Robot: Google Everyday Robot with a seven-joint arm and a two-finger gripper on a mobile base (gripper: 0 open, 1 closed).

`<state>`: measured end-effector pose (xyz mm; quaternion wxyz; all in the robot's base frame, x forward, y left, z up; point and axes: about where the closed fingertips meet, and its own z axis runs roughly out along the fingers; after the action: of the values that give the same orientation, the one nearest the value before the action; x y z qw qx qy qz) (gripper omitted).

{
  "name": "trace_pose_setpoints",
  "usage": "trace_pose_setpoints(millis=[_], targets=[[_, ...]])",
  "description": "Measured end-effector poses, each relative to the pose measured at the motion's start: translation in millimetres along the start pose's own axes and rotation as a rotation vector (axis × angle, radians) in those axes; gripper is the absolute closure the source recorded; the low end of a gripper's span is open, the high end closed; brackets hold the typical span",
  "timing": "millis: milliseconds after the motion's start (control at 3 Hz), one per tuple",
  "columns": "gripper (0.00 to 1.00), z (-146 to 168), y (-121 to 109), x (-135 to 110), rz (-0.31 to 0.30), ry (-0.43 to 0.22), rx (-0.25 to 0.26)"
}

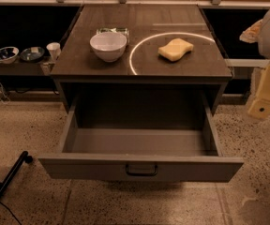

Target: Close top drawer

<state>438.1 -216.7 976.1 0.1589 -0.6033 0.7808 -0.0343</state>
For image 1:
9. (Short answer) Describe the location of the grey top drawer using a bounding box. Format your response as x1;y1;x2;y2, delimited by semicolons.
38;99;244;182

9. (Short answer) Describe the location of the black metal stand leg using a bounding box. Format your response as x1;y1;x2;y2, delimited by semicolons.
0;151;33;199

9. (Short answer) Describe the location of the dark green bowl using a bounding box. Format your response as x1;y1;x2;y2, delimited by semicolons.
20;47;45;63

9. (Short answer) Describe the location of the dark patterned bowl left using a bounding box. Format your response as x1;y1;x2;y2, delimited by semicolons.
0;47;19;64

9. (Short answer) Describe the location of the green snack packet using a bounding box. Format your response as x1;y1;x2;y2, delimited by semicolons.
96;27;129;45

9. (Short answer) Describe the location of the white ceramic bowl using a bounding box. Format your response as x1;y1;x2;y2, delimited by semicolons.
90;32;127;62

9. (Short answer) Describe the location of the black top drawer handle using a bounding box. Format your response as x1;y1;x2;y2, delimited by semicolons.
126;164;158;177

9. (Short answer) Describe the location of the low side shelf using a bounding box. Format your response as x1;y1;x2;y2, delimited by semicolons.
0;57;54;76

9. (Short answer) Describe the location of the white paper cup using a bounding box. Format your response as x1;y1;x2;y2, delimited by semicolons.
46;42;61;61

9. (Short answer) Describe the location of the yellow sponge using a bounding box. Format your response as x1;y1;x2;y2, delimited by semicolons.
157;38;194;62

